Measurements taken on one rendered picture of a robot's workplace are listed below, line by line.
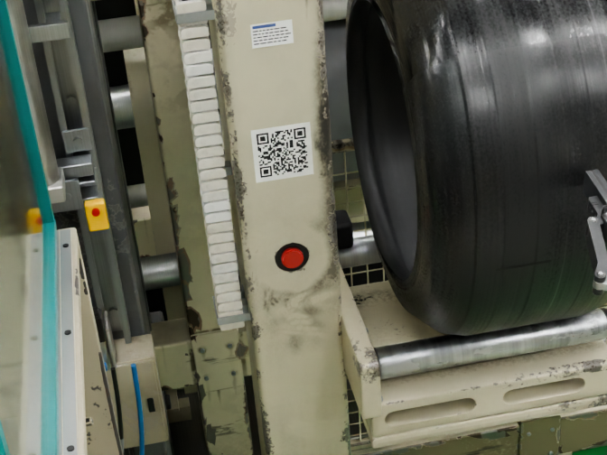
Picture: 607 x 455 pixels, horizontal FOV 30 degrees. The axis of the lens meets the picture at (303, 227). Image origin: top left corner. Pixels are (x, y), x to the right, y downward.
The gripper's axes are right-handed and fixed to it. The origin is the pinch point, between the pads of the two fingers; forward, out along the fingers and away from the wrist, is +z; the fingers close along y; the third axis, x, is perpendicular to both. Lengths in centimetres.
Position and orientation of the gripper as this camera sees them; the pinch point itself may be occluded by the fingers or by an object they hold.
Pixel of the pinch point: (602, 198)
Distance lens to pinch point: 131.0
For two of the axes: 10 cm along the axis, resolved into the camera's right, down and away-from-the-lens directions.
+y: -9.8, 1.6, -1.2
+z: -2.0, -6.2, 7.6
